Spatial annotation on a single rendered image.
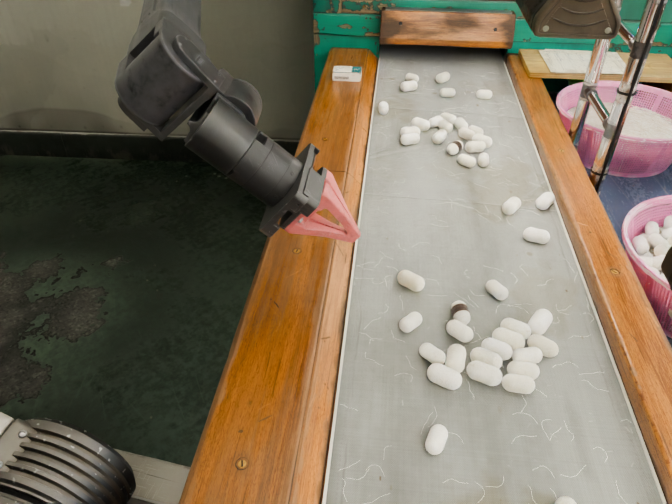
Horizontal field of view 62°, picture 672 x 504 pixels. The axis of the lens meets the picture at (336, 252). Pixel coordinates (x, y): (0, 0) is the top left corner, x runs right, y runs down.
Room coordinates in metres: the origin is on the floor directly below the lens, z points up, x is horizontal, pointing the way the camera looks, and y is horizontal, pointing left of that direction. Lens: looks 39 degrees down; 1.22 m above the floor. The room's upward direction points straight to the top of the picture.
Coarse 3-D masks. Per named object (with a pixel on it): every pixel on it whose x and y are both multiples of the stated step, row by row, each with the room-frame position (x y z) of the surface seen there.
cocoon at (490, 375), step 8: (472, 368) 0.38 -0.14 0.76; (480, 368) 0.37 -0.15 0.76; (488, 368) 0.37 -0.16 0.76; (496, 368) 0.37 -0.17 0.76; (472, 376) 0.37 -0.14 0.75; (480, 376) 0.37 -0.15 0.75; (488, 376) 0.37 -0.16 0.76; (496, 376) 0.37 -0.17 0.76; (488, 384) 0.36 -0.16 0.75; (496, 384) 0.36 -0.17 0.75
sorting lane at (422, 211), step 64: (384, 64) 1.30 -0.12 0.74; (448, 64) 1.30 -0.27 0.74; (384, 128) 0.97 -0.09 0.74; (512, 128) 0.97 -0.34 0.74; (384, 192) 0.74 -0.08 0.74; (448, 192) 0.74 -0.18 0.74; (512, 192) 0.74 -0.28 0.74; (384, 256) 0.58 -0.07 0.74; (448, 256) 0.58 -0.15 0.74; (512, 256) 0.58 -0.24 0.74; (384, 320) 0.46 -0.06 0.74; (448, 320) 0.46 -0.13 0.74; (576, 320) 0.46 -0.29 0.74; (384, 384) 0.37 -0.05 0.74; (576, 384) 0.37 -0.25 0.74; (384, 448) 0.29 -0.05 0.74; (448, 448) 0.29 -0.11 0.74; (512, 448) 0.29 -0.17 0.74; (576, 448) 0.29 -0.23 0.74; (640, 448) 0.29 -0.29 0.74
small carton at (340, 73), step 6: (336, 66) 1.17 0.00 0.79; (342, 66) 1.17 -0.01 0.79; (348, 66) 1.17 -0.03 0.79; (336, 72) 1.14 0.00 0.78; (342, 72) 1.14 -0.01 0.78; (348, 72) 1.14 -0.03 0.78; (354, 72) 1.14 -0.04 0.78; (360, 72) 1.13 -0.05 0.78; (336, 78) 1.14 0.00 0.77; (342, 78) 1.14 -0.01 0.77; (348, 78) 1.14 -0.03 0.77; (354, 78) 1.13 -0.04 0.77; (360, 78) 1.13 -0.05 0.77
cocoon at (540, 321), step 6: (540, 312) 0.46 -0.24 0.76; (546, 312) 0.45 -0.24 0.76; (534, 318) 0.45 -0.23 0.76; (540, 318) 0.45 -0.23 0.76; (546, 318) 0.45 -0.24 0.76; (552, 318) 0.45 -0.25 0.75; (528, 324) 0.44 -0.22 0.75; (534, 324) 0.44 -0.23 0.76; (540, 324) 0.44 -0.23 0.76; (546, 324) 0.44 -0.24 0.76; (534, 330) 0.44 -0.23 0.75; (540, 330) 0.43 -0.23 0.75
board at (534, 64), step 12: (528, 60) 1.23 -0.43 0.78; (540, 60) 1.23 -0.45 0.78; (624, 60) 1.23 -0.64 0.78; (648, 60) 1.23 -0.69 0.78; (660, 60) 1.23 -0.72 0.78; (528, 72) 1.17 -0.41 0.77; (540, 72) 1.16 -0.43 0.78; (552, 72) 1.16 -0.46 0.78; (648, 72) 1.16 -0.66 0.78; (660, 72) 1.16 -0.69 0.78
